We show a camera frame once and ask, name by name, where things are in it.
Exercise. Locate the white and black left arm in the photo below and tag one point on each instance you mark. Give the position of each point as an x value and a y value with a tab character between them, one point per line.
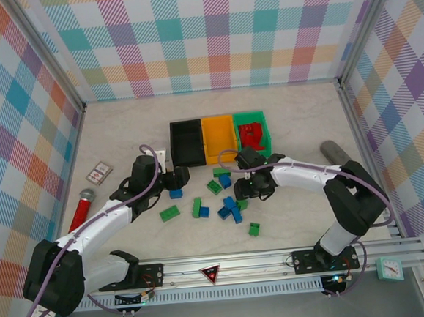
103	222

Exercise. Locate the grey oblong object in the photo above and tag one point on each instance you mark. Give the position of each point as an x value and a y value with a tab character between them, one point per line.
332	151

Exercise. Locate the red toy microphone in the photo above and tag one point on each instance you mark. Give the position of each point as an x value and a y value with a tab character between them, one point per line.
80	211

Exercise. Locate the teal square clock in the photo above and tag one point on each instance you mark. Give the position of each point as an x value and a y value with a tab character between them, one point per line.
389	268

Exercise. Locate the yellow plastic bin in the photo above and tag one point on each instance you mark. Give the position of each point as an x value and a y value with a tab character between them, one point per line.
218	137

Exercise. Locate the black plastic bin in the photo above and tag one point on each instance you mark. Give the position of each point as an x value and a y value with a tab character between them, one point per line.
187	144

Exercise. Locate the red triangle emblem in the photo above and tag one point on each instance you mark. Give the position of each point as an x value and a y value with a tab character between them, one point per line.
210	274

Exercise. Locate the green plastic bin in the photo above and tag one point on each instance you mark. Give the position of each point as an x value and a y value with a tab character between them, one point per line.
239	119

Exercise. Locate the green lego brick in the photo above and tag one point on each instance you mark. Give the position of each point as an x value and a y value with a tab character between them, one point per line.
214	187
243	205
169	214
219	172
196	205
254	229

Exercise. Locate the blue lego brick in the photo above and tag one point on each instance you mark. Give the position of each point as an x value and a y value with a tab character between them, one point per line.
229	202
223	212
238	216
204	212
225	180
176	194

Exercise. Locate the playing card box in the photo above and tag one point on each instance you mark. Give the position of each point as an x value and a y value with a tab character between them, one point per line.
98	172

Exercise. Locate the aluminium frame post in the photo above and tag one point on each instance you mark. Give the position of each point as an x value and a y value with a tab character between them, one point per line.
367	25
48	57

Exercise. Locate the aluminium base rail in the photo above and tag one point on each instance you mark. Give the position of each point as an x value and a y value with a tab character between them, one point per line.
249	263

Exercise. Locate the red lego brick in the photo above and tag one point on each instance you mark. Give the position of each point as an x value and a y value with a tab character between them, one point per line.
260	131
252	141
247	128

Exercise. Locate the small black connector board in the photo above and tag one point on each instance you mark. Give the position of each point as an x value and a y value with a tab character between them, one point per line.
333	283
131	300

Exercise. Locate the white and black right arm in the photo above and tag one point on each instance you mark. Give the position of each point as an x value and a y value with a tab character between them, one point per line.
301	175

